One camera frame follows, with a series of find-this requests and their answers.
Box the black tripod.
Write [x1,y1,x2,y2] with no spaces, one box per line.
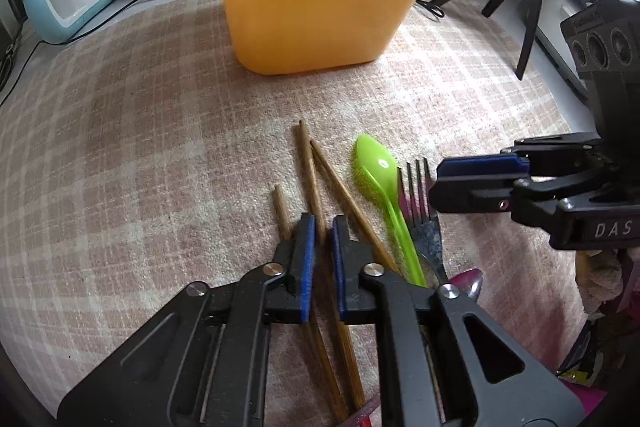
[430,0,551,80]

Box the metal fork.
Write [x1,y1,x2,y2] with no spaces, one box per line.
[397,157,453,285]

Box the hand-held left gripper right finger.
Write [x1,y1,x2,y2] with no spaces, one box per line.
[331,215,587,427]

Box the green plastic spoon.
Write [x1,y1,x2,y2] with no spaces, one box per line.
[352,134,427,287]

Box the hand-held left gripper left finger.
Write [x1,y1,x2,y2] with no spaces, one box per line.
[56,213,317,427]

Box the beige fuzzy object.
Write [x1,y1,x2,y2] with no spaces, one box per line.
[575,251,626,314]

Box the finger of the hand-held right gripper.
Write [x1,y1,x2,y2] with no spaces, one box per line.
[436,133,603,181]
[428,176,608,228]

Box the pink object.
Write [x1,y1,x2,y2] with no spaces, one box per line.
[557,369,640,410]

